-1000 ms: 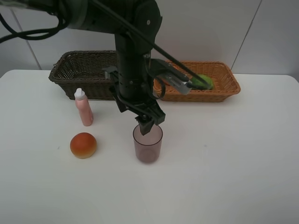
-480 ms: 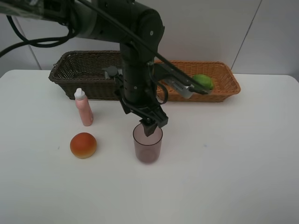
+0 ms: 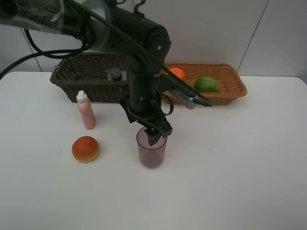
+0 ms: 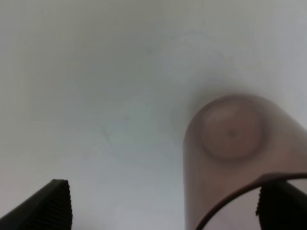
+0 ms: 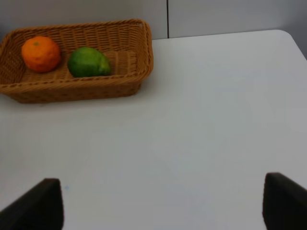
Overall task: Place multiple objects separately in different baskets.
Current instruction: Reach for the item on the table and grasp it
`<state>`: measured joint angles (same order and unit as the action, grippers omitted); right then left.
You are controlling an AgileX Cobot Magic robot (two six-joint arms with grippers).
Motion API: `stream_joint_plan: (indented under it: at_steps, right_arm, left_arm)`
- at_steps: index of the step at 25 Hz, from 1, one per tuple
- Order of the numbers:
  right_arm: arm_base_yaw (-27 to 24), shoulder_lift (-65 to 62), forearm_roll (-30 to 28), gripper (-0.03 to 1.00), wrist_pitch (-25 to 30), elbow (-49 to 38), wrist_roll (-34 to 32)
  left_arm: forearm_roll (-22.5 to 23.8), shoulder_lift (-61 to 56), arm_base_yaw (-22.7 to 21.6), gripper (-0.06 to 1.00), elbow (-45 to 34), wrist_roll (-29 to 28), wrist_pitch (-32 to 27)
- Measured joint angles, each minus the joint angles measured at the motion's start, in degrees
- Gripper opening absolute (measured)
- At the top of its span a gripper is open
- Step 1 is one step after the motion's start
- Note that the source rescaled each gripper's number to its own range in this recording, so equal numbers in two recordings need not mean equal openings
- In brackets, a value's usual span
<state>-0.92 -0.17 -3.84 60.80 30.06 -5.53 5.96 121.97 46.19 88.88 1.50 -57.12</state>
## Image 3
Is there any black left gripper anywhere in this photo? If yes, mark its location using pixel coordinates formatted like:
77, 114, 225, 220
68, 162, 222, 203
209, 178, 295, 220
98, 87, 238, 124
120, 57, 172, 146

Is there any translucent purple plastic cup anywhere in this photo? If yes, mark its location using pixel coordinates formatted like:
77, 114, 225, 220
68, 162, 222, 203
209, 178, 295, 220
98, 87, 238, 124
136, 127, 167, 168

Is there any orange tangerine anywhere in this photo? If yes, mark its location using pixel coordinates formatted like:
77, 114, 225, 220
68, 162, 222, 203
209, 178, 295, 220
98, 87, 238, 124
169, 68, 186, 81

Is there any dark grey rectangular bottle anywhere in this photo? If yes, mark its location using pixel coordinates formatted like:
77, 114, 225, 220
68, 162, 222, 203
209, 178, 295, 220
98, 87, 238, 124
105, 68, 127, 81

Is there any green lime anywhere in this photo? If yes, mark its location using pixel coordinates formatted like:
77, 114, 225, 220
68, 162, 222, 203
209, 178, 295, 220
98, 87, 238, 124
194, 76, 220, 93

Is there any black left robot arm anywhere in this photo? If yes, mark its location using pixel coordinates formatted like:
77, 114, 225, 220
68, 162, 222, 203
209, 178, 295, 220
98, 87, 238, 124
0, 0, 172, 145

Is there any red orange round bun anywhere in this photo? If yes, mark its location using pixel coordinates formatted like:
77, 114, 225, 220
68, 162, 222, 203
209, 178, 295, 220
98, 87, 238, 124
72, 136, 100, 163

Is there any pink bottle white cap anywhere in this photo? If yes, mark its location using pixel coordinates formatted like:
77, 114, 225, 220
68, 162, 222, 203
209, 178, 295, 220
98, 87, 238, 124
76, 91, 96, 130

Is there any dark brown wicker basket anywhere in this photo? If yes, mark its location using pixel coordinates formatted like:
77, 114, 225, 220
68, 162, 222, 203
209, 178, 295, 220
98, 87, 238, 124
50, 52, 129, 104

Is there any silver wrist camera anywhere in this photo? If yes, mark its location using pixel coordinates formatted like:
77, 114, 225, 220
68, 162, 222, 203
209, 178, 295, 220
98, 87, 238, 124
169, 86, 214, 110

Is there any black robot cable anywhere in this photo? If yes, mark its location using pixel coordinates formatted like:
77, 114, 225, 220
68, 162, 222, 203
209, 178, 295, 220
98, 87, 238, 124
0, 27, 91, 80

